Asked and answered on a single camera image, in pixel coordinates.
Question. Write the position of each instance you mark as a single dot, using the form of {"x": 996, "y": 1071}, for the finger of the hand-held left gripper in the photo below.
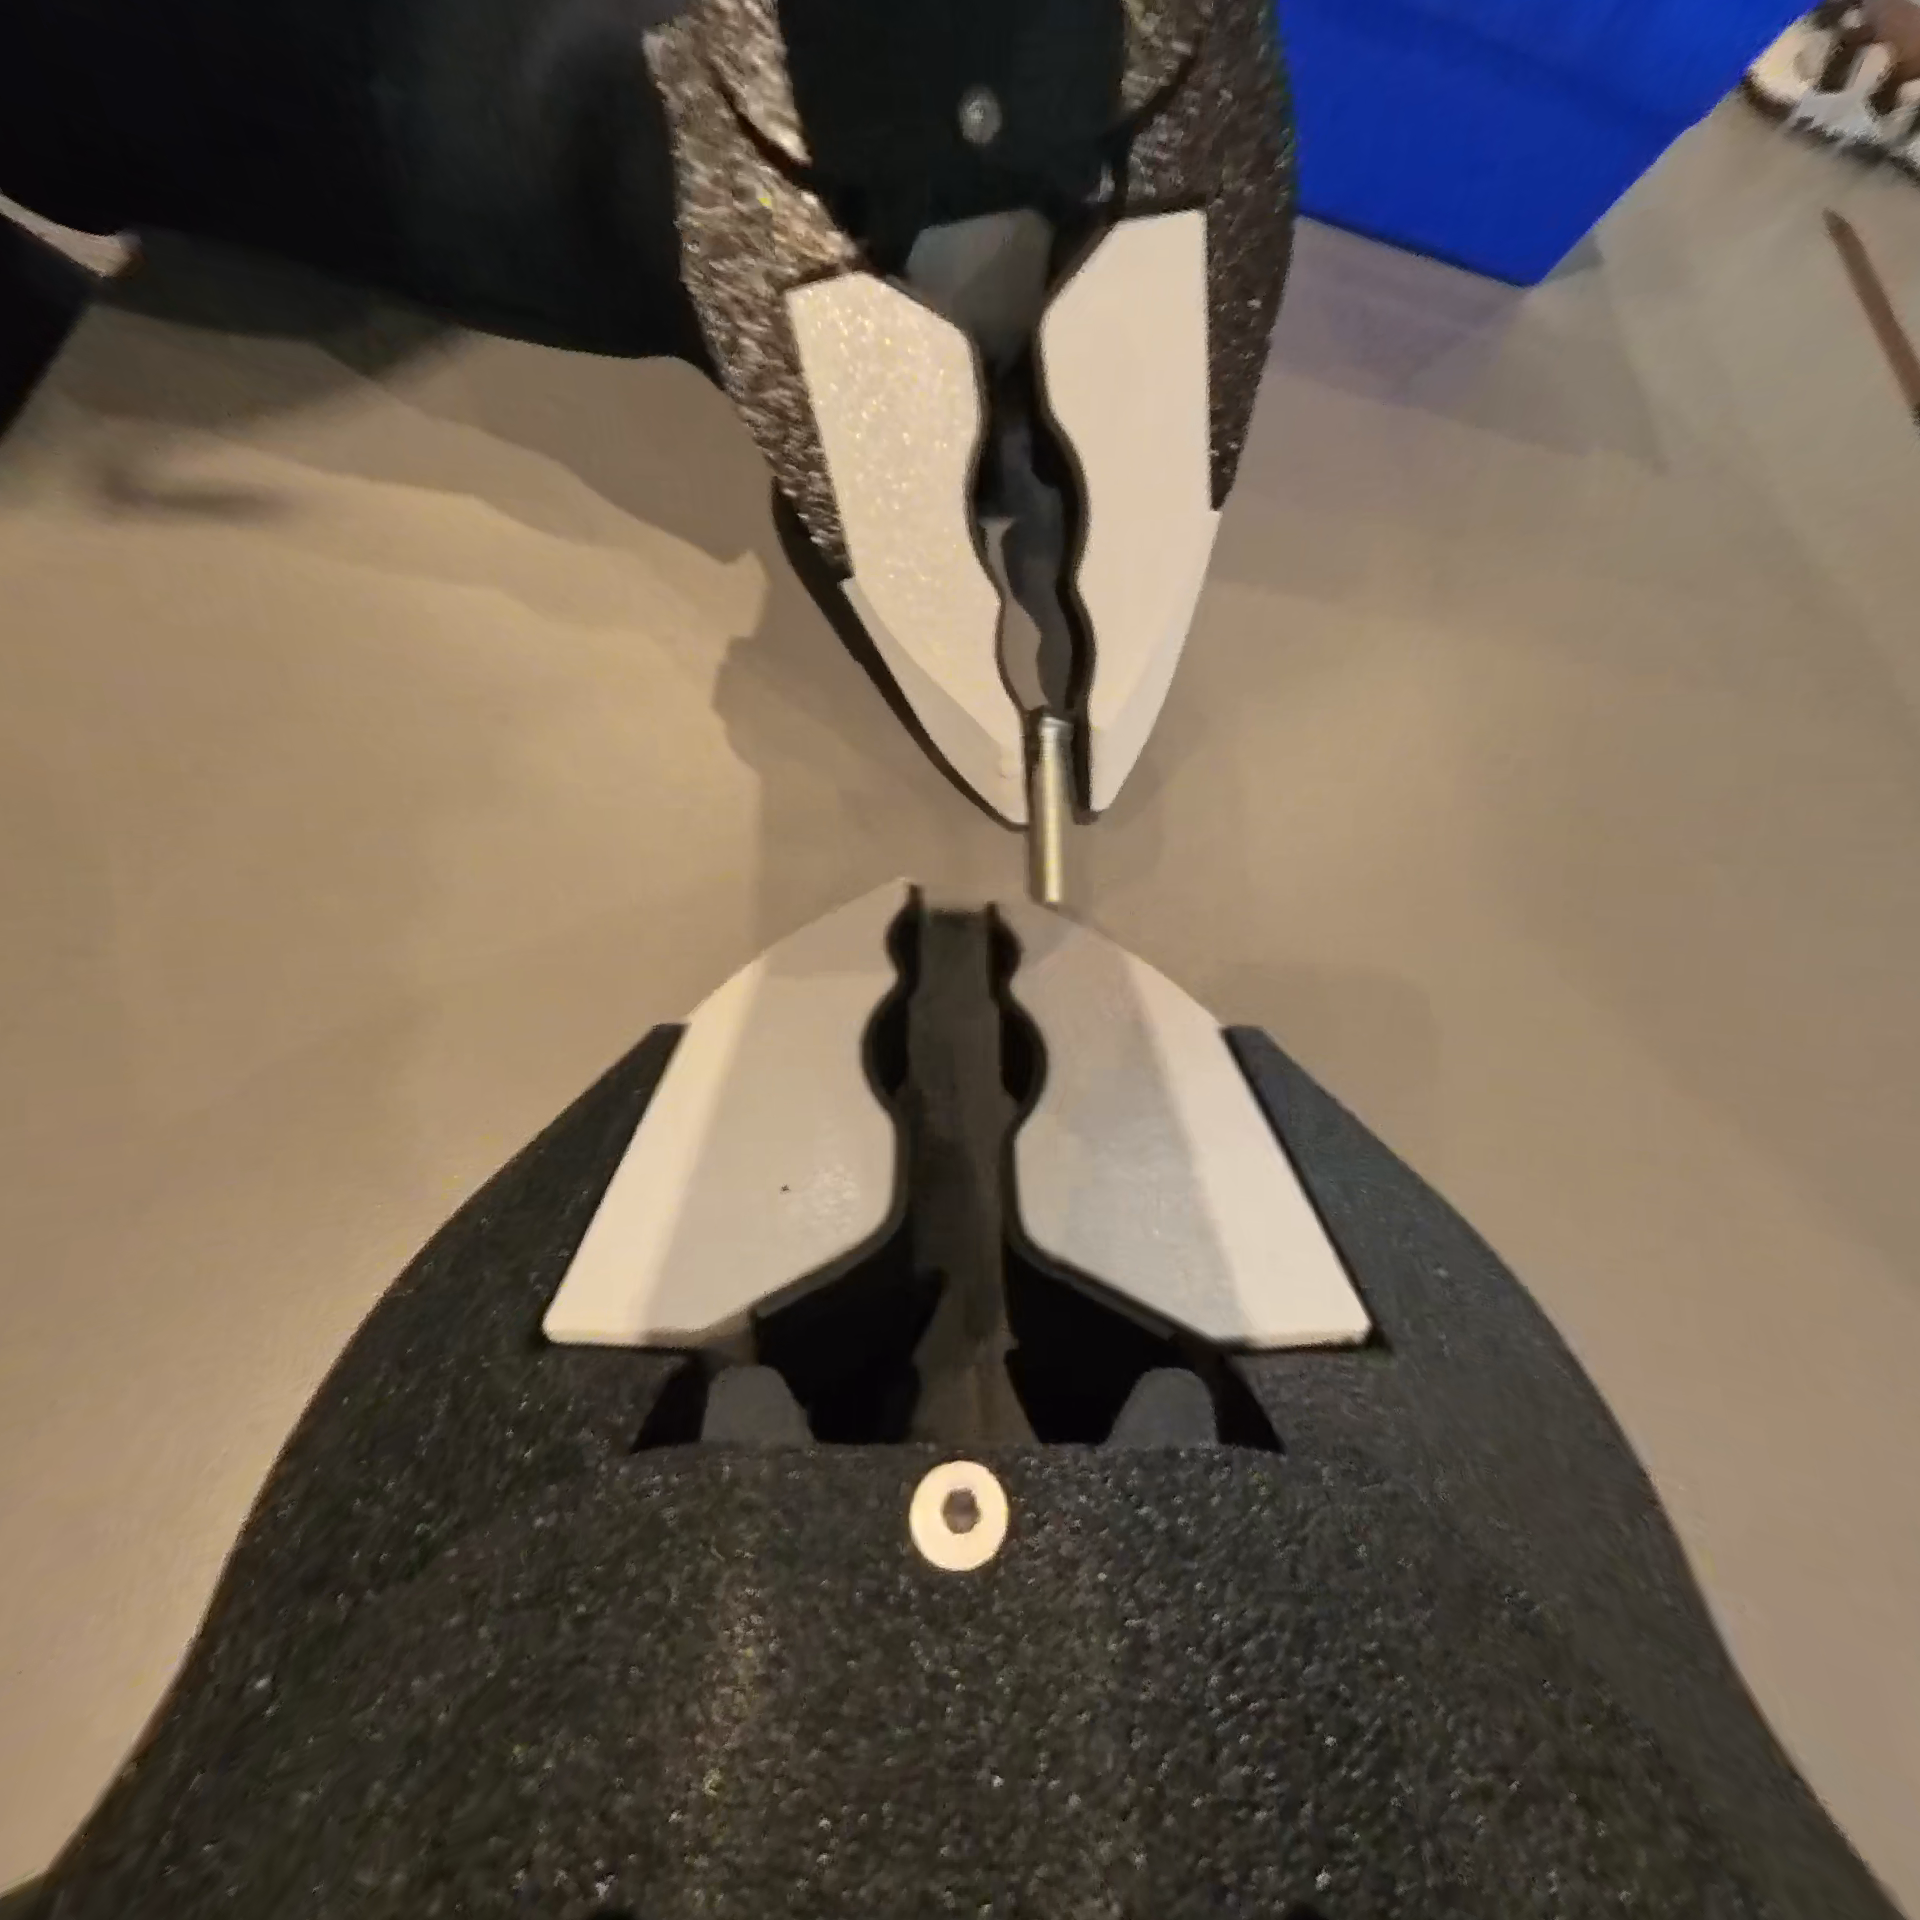
{"x": 902, "y": 494}
{"x": 1148, "y": 451}

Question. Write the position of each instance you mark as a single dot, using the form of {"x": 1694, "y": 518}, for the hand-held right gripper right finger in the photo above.
{"x": 1184, "y": 1172}

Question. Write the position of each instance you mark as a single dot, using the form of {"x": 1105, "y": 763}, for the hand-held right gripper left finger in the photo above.
{"x": 720, "y": 1185}

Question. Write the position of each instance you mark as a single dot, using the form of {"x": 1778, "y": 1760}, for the silver metal bolt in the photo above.
{"x": 1050, "y": 811}

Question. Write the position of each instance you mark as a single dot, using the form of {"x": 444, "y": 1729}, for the blue plastic bin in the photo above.
{"x": 1501, "y": 136}

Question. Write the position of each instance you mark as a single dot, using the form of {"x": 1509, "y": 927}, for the black and white object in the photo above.
{"x": 1846, "y": 76}

